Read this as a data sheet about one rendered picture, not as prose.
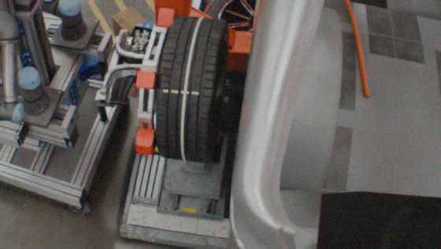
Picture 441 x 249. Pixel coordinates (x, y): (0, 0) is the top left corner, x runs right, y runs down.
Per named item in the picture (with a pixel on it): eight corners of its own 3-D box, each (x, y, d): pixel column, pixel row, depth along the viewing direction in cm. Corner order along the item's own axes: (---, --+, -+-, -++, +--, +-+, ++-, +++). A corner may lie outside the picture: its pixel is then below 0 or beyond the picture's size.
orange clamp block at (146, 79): (157, 90, 258) (153, 88, 249) (138, 87, 258) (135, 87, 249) (159, 73, 258) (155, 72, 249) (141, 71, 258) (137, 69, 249)
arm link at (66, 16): (73, 29, 296) (69, 11, 285) (55, 22, 300) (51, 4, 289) (87, 14, 302) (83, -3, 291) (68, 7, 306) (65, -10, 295)
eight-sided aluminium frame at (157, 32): (157, 165, 292) (149, 96, 247) (144, 164, 292) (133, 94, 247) (177, 76, 322) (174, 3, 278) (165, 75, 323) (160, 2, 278)
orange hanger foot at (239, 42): (283, 78, 330) (289, 35, 302) (186, 67, 333) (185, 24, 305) (285, 55, 339) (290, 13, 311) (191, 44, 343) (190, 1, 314)
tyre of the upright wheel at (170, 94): (231, 36, 318) (216, 164, 314) (187, 31, 319) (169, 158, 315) (225, 4, 252) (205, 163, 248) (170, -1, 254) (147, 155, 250)
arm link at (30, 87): (41, 101, 270) (35, 83, 259) (17, 102, 270) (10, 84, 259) (45, 81, 277) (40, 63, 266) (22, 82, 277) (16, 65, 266)
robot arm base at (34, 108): (19, 113, 279) (14, 100, 271) (30, 89, 287) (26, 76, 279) (42, 119, 277) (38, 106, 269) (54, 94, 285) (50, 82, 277)
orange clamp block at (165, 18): (172, 27, 276) (175, 9, 274) (156, 26, 277) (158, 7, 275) (175, 27, 283) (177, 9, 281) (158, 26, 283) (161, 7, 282)
